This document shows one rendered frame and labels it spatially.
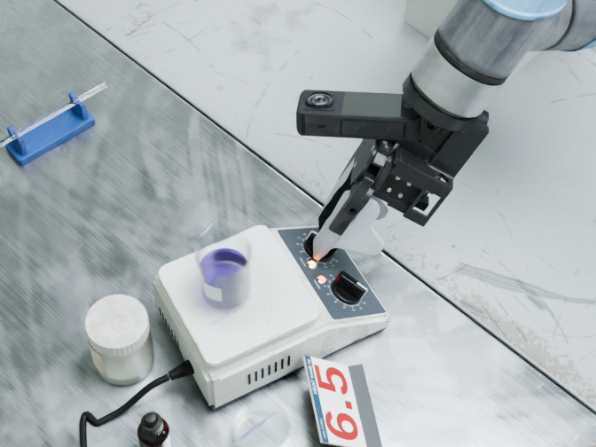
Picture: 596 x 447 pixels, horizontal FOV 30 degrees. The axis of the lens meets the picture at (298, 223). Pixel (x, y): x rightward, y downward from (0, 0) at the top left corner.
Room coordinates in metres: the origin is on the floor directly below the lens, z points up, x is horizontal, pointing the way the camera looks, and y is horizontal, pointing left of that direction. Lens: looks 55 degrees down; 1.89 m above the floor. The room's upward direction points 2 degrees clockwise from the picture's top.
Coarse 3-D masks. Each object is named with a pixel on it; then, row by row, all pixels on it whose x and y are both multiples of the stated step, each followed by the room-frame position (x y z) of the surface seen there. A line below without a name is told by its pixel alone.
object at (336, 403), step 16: (320, 368) 0.49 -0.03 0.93; (336, 368) 0.50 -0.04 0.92; (320, 384) 0.47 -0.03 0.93; (336, 384) 0.48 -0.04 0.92; (320, 400) 0.46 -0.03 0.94; (336, 400) 0.46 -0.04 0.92; (336, 416) 0.45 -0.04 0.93; (352, 416) 0.45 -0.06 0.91; (336, 432) 0.43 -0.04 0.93; (352, 432) 0.44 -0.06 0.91
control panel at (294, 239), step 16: (288, 240) 0.62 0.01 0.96; (304, 240) 0.62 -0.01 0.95; (304, 256) 0.60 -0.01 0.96; (336, 256) 0.62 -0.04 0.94; (304, 272) 0.58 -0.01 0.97; (320, 272) 0.59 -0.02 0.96; (336, 272) 0.59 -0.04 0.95; (352, 272) 0.60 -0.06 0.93; (320, 288) 0.56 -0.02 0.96; (368, 288) 0.58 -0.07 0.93; (336, 304) 0.55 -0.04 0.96; (368, 304) 0.56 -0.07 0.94
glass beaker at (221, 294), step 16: (224, 224) 0.57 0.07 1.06; (208, 240) 0.56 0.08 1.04; (224, 240) 0.57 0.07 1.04; (240, 240) 0.56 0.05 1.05; (208, 272) 0.52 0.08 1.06; (240, 272) 0.52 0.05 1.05; (208, 288) 0.52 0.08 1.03; (224, 288) 0.52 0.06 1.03; (240, 288) 0.52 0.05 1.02; (208, 304) 0.52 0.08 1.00; (224, 304) 0.52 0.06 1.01; (240, 304) 0.52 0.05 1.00
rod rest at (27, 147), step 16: (64, 112) 0.82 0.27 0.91; (80, 112) 0.81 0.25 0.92; (48, 128) 0.79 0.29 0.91; (64, 128) 0.79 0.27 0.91; (80, 128) 0.80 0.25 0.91; (16, 144) 0.76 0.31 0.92; (32, 144) 0.77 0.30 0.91; (48, 144) 0.77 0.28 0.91; (16, 160) 0.75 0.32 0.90; (32, 160) 0.75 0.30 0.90
